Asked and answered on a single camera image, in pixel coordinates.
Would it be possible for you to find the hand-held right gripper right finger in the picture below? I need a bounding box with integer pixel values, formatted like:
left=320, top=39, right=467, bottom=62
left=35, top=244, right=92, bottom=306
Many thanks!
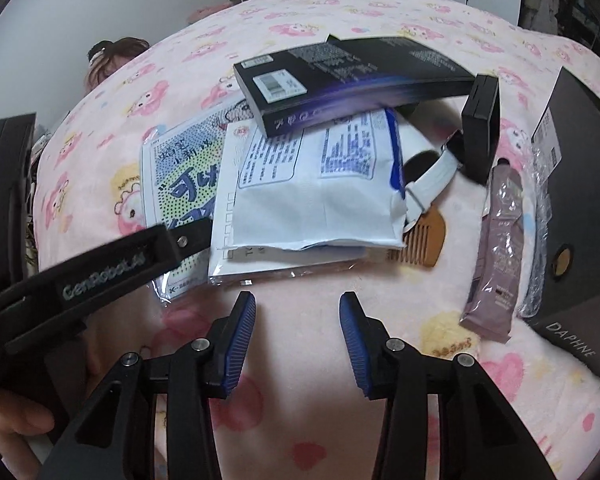
left=339, top=291, right=556, bottom=480

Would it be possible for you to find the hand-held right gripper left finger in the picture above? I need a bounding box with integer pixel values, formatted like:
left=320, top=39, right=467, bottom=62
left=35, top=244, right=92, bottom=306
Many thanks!
left=40, top=291, right=257, bottom=480

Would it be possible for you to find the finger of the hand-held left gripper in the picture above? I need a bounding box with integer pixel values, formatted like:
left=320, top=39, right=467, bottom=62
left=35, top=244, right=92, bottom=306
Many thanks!
left=165, top=216, right=214, bottom=267

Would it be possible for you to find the cartoon bead kit packet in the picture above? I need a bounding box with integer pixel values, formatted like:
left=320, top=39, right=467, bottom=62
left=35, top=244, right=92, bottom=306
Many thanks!
left=140, top=105, right=261, bottom=301

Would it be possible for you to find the white envelope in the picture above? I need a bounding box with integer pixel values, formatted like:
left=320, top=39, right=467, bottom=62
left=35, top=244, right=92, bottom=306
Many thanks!
left=207, top=120, right=371, bottom=286

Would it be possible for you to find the white and blue pouch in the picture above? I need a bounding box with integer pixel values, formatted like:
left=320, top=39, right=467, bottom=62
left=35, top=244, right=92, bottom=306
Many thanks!
left=232, top=107, right=411, bottom=251

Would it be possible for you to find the long black box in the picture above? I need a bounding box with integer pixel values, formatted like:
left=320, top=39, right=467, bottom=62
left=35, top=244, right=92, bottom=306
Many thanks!
left=232, top=34, right=481, bottom=138

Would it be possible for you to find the dark grey box container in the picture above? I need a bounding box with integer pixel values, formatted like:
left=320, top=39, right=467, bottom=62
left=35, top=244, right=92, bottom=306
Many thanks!
left=522, top=66, right=600, bottom=376

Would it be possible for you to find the person's left hand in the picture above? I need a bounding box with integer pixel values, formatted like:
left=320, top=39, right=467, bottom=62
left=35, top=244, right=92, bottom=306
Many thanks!
left=0, top=387, right=56, bottom=466

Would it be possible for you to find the pink printed blanket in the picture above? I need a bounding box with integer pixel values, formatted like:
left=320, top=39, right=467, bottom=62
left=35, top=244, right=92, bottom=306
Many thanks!
left=27, top=0, right=600, bottom=480

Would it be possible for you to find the wooden comb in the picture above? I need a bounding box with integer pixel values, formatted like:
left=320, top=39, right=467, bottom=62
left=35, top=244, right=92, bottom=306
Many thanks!
left=387, top=207, right=448, bottom=268

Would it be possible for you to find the mauve sachet packet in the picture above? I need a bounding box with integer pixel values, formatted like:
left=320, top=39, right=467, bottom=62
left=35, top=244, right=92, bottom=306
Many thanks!
left=459, top=157, right=526, bottom=345

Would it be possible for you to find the clear plastic packet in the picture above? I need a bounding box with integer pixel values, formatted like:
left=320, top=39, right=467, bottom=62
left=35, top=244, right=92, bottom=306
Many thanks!
left=517, top=142, right=555, bottom=318

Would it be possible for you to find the pink cloth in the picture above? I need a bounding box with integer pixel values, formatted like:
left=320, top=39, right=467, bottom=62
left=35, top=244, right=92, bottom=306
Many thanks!
left=187, top=2, right=236, bottom=23

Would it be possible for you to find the small black square box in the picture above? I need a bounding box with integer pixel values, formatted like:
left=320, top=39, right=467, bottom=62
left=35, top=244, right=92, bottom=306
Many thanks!
left=461, top=74, right=501, bottom=186

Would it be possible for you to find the white strap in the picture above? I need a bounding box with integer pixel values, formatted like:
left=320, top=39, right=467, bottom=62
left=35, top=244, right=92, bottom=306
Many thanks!
left=402, top=152, right=463, bottom=223

